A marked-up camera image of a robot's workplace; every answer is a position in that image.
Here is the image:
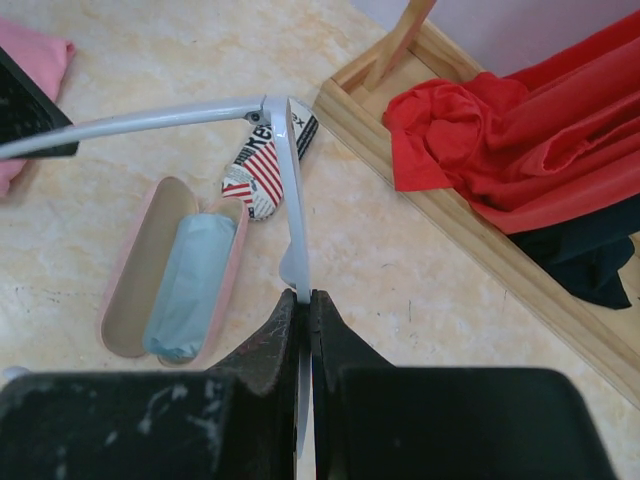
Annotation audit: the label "pink glasses case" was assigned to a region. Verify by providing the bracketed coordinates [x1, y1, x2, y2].
[97, 177, 249, 370]

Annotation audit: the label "white frame sunglasses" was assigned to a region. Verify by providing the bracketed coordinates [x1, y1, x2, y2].
[1, 96, 312, 453]

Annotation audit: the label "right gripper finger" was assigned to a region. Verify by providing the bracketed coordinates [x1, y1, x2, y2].
[309, 290, 615, 479]
[1, 291, 301, 479]

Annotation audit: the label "flag print glasses case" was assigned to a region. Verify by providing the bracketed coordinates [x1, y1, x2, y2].
[221, 99, 319, 221]

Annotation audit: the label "red hanging garment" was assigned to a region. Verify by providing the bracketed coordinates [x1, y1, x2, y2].
[383, 14, 639, 234]

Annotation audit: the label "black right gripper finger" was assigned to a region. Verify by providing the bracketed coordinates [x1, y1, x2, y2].
[0, 49, 73, 146]

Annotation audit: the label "wooden clothes rack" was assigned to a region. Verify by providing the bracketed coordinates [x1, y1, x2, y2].
[312, 0, 640, 419]

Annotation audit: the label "dark hanging garment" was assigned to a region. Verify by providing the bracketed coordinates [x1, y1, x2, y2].
[509, 195, 639, 310]

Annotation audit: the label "light blue cloth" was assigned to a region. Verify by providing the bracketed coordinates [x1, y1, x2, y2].
[143, 213, 236, 360]

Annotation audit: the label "pink folded cloth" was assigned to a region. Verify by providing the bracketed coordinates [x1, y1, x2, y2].
[0, 15, 77, 199]

